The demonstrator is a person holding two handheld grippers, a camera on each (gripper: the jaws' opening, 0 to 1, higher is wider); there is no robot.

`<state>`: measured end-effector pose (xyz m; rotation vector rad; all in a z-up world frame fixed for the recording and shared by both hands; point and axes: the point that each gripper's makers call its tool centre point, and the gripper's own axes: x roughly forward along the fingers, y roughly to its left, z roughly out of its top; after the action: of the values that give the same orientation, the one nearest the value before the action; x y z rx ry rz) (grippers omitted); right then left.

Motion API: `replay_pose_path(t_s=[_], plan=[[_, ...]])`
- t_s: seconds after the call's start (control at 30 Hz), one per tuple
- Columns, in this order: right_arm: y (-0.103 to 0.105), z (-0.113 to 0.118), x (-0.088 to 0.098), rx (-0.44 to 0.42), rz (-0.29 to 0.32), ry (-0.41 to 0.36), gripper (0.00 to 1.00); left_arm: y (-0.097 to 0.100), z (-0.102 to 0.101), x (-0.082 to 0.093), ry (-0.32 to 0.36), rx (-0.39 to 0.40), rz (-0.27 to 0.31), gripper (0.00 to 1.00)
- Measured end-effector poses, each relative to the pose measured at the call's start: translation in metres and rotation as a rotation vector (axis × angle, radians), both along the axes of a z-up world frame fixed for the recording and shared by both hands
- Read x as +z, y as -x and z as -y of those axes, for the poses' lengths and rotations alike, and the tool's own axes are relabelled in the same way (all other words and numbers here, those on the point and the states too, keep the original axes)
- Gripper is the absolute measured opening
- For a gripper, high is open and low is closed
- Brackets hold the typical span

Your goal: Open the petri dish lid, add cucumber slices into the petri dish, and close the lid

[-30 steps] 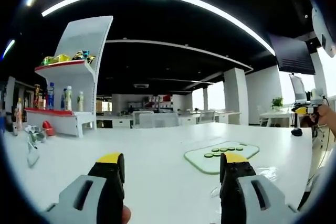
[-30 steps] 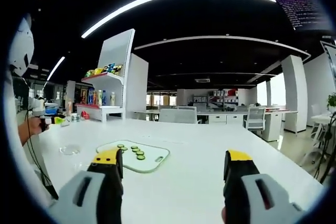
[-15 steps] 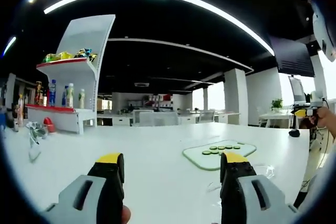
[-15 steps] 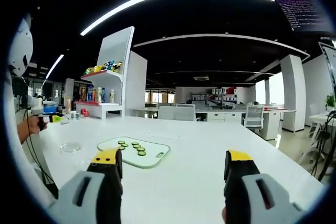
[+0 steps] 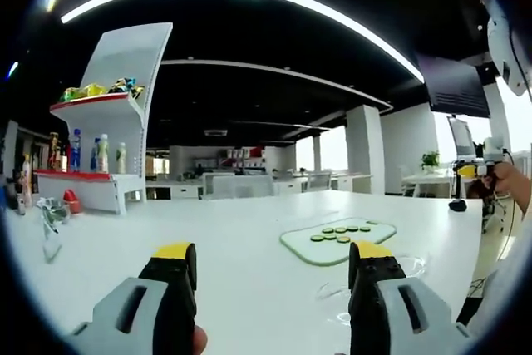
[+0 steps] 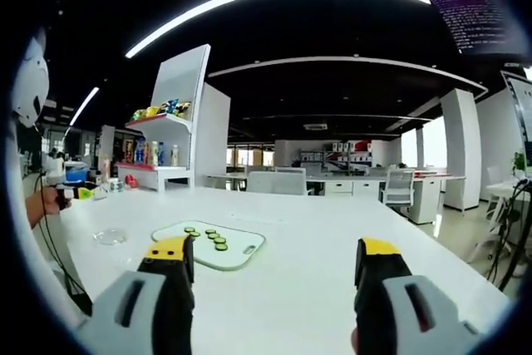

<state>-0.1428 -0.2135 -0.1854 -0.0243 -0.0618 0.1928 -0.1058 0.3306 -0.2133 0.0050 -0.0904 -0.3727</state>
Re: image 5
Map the red plastic container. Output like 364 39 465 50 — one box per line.
62 189 82 214

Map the row of cucumber slices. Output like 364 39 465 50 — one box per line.
310 224 372 244

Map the person's left hand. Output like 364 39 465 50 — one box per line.
194 324 209 355

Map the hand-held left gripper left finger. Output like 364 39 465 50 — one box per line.
68 241 199 355

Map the clear glass petri dish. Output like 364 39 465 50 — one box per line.
397 252 428 280

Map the person's right hand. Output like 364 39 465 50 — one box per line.
481 162 521 195

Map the yellow green snack packet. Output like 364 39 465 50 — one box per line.
60 84 108 102

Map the white chest device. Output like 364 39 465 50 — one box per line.
485 0 532 97

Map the large dark wall screen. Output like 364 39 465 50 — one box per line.
417 55 491 119

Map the white framed monitor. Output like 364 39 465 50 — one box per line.
447 116 477 159

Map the green potted plant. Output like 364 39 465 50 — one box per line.
420 150 441 173

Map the white red display shelf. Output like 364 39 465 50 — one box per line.
33 22 174 215

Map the red yellow tall can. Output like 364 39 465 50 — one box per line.
48 132 60 171

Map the white bottle green cap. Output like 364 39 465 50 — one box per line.
97 133 110 174

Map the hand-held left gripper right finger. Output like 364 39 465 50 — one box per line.
347 240 473 355

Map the background display shelf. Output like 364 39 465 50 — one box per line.
190 145 267 173

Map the black cable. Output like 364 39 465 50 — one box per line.
469 146 525 293

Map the green rimmed cutting board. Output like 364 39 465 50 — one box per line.
279 216 397 267

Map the blue black snack packet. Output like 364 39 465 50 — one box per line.
108 76 138 94

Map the white orange bottle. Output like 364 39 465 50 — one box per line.
20 153 33 209

